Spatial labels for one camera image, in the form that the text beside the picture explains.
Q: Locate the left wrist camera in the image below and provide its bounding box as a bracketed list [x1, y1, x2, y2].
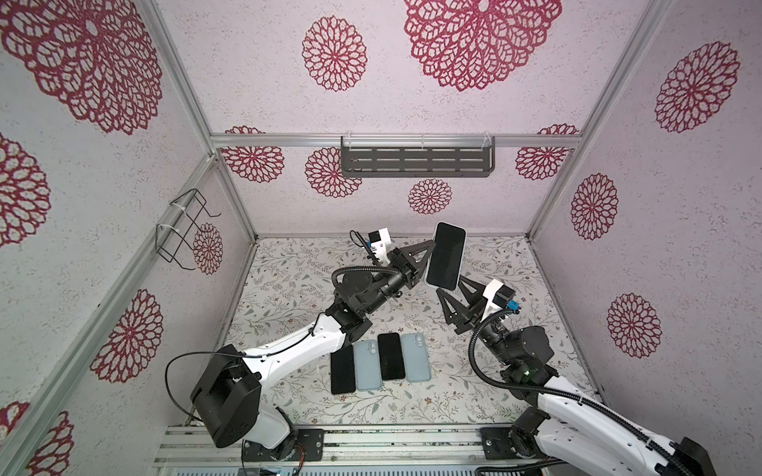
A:
[365, 228, 392, 266]

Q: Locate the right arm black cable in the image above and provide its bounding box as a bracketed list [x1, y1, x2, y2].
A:
[466, 308, 698, 476]

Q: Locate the light blue phone case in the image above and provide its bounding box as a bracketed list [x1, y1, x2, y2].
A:
[353, 340, 383, 392]
[401, 333, 432, 383]

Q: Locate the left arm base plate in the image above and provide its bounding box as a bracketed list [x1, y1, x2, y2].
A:
[241, 428, 325, 463]

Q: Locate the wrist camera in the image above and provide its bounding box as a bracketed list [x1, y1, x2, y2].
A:
[481, 279, 521, 321]
[365, 228, 392, 266]

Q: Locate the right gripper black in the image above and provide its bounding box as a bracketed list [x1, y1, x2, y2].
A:
[441, 276, 514, 370]

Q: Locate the black phone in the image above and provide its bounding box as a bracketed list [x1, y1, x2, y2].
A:
[329, 345, 356, 396]

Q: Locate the dark metal wall shelf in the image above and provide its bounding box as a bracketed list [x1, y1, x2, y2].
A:
[339, 137, 495, 179]

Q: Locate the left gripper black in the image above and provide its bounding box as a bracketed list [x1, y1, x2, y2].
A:
[364, 243, 437, 319]

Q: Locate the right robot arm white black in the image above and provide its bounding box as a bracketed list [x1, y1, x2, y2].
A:
[437, 277, 716, 475]

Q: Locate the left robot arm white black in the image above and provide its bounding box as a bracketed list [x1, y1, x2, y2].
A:
[190, 240, 436, 459]

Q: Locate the black wire wall rack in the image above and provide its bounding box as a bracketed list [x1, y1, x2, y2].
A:
[154, 188, 224, 276]

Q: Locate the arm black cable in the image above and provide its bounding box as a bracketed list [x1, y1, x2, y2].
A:
[466, 308, 698, 476]
[164, 311, 325, 424]

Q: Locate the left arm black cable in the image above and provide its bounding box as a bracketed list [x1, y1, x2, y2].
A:
[164, 311, 325, 424]

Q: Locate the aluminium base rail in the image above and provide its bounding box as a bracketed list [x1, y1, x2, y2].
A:
[151, 424, 519, 472]

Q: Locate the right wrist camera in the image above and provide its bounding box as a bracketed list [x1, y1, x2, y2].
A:
[481, 279, 521, 321]

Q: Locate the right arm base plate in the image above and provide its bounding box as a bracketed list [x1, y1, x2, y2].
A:
[479, 426, 537, 460]

